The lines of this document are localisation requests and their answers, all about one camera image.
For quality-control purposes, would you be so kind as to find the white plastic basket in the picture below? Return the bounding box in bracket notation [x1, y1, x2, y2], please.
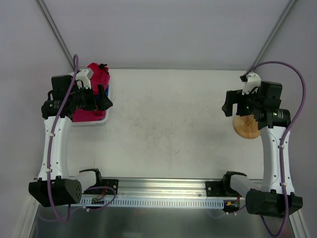
[72, 63, 110, 126]

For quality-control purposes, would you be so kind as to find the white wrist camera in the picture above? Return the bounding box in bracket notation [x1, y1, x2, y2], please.
[75, 68, 94, 89]
[240, 72, 261, 95]

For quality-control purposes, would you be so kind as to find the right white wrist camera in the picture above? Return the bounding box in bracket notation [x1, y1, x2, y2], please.
[240, 72, 261, 95]

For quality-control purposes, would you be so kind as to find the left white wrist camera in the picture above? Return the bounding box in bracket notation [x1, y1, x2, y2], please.
[75, 68, 94, 89]

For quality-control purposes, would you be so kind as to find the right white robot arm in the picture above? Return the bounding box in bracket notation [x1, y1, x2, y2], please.
[221, 81, 303, 218]

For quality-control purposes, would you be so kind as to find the white slotted cable duct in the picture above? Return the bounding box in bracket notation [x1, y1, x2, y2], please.
[79, 197, 225, 209]

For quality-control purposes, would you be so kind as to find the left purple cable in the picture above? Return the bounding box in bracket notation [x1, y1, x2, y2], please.
[47, 54, 80, 224]

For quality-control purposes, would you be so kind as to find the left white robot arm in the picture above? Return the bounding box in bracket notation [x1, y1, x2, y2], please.
[28, 75, 113, 207]

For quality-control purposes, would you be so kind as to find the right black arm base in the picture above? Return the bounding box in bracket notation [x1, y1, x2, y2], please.
[205, 180, 230, 197]

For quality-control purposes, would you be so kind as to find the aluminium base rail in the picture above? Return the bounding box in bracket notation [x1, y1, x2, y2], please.
[33, 176, 251, 199]

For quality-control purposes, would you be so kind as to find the pink cap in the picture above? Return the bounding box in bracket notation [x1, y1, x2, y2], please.
[73, 109, 107, 125]
[87, 62, 110, 95]

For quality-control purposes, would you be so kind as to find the wooden hat stand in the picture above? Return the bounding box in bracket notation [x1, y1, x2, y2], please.
[233, 115, 261, 139]

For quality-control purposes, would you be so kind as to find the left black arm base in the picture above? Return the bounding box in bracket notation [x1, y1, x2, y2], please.
[84, 178, 119, 195]

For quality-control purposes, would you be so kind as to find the right aluminium frame post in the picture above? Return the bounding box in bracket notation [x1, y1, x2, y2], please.
[251, 0, 297, 67]

